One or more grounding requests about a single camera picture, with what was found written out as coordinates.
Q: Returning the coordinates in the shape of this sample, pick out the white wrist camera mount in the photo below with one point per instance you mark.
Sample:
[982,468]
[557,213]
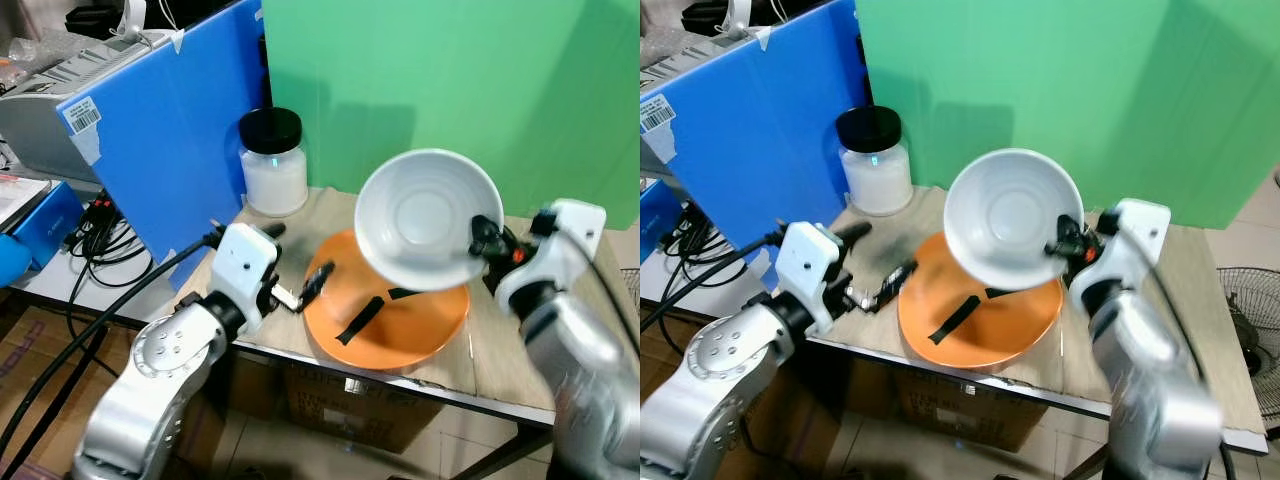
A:
[243,268]
[572,228]
[1140,228]
[805,270]

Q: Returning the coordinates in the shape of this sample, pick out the white tape piece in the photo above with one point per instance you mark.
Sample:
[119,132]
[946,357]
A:
[177,41]
[762,39]

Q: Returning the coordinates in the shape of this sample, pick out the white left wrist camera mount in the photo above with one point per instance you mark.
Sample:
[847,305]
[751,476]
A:
[805,270]
[243,268]

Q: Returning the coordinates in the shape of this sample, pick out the short black strip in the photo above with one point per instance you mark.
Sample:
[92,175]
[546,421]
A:
[400,294]
[997,293]

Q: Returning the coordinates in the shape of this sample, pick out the black table leg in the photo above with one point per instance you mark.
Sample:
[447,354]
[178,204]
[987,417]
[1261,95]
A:
[1085,465]
[500,455]

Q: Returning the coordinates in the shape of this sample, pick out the glass jar with black lid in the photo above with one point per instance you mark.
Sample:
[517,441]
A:
[275,175]
[875,175]

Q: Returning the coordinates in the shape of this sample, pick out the green plastic board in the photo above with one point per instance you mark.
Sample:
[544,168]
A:
[450,80]
[1080,80]

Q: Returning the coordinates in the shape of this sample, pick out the blue plastic board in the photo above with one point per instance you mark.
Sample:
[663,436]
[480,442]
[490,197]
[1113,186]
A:
[170,130]
[750,120]

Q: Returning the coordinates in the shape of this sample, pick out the white barcode label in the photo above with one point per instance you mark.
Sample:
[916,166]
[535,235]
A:
[656,113]
[82,116]

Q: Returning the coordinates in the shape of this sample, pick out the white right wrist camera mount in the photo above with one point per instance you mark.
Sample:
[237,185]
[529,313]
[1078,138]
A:
[1140,228]
[572,228]

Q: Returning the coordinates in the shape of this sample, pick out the white ceramic bowl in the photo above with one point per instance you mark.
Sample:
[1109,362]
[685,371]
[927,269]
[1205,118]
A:
[1005,215]
[420,215]

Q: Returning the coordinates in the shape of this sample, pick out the brown cardboard box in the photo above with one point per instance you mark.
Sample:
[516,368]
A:
[960,405]
[370,405]

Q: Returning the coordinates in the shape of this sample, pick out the black device on shelf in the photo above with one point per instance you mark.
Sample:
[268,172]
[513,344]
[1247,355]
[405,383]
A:
[712,14]
[95,20]

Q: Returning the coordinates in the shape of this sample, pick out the blue rounded object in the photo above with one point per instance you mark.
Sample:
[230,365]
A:
[14,262]

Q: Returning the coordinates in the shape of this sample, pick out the blue cardboard box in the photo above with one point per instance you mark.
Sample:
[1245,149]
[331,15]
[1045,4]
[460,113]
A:
[40,225]
[655,215]

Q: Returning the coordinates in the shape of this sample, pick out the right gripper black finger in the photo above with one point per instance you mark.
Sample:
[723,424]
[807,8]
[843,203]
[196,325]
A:
[485,238]
[1063,238]

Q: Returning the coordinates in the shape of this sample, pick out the long black strip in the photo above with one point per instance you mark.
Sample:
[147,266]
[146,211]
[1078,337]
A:
[360,321]
[955,320]

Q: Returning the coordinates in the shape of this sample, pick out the grey printer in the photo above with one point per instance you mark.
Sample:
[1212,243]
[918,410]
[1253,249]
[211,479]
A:
[680,65]
[40,115]

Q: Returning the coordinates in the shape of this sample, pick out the orange round plate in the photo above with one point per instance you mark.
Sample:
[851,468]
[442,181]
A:
[1010,330]
[420,325]

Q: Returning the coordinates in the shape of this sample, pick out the black floor fan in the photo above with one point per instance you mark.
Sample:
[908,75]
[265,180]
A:
[633,288]
[1250,340]

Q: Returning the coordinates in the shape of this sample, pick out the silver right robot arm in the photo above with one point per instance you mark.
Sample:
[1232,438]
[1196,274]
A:
[1150,380]
[580,370]

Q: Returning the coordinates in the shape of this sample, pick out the white curved stand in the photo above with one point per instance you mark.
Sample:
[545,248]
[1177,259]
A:
[133,18]
[739,15]

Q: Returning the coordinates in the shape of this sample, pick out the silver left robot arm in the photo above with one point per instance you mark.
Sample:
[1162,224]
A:
[725,375]
[150,380]

